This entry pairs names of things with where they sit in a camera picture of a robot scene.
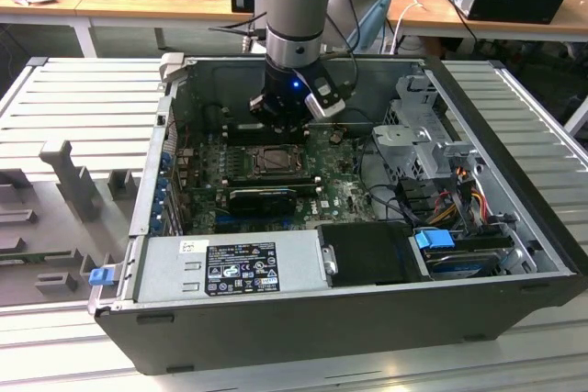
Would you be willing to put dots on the blue disk carrier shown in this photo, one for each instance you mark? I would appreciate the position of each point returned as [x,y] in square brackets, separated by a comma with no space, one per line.
[434,241]

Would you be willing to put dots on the green motherboard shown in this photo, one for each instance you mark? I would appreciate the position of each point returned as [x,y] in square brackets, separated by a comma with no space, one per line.
[340,190]

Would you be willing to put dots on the black RAM slot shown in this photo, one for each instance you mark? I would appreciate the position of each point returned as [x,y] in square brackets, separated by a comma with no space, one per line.
[243,131]
[308,186]
[275,177]

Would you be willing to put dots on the black graphics card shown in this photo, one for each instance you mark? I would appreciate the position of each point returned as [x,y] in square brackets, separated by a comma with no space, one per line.
[262,204]

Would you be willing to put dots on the black plastic shroud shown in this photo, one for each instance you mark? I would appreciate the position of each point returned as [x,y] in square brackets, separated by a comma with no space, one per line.
[367,254]

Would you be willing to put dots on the grey parts rack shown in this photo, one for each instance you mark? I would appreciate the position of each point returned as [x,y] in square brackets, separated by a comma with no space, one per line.
[46,208]

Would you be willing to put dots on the white metal frame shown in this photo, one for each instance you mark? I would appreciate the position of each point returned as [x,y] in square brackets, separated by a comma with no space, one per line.
[580,116]

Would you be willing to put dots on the pale blue teach pendant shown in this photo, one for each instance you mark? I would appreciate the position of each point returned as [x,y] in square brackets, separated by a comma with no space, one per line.
[376,18]

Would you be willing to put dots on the CPU socket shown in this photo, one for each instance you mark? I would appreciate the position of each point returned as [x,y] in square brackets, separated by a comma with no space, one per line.
[299,161]

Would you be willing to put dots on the grey metal drive cage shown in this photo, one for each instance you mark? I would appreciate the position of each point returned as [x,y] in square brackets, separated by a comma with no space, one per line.
[404,139]

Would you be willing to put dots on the blue case latch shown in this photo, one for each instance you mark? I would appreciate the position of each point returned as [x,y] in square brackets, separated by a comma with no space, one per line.
[101,276]

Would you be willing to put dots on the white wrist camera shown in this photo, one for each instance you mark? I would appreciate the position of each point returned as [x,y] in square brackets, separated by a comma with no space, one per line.
[328,107]

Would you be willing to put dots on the black open PC case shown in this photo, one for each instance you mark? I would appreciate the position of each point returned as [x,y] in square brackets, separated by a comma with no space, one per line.
[275,332]

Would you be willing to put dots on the blue expansion slot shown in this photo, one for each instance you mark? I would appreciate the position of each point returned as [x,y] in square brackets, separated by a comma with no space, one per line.
[223,223]

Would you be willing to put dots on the grey power supply unit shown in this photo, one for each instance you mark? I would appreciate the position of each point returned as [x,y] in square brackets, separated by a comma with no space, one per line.
[161,272]

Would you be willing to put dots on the hard disk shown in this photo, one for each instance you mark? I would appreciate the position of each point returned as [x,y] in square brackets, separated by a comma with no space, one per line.
[459,265]

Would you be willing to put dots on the silver square CPU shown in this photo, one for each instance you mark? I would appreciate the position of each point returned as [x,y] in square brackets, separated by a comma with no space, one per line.
[275,160]

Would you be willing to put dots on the round coin battery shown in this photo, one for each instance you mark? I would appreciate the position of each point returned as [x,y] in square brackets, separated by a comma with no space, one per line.
[335,137]

